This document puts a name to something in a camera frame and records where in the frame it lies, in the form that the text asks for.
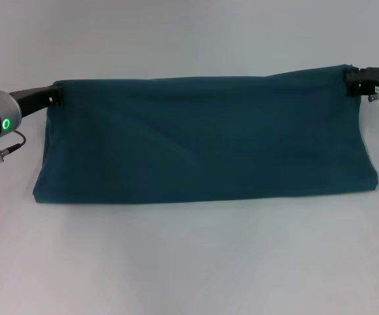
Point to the teal blue t-shirt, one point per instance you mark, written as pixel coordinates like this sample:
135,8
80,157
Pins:
209,138

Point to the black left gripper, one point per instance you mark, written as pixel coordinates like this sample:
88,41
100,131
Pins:
32,96

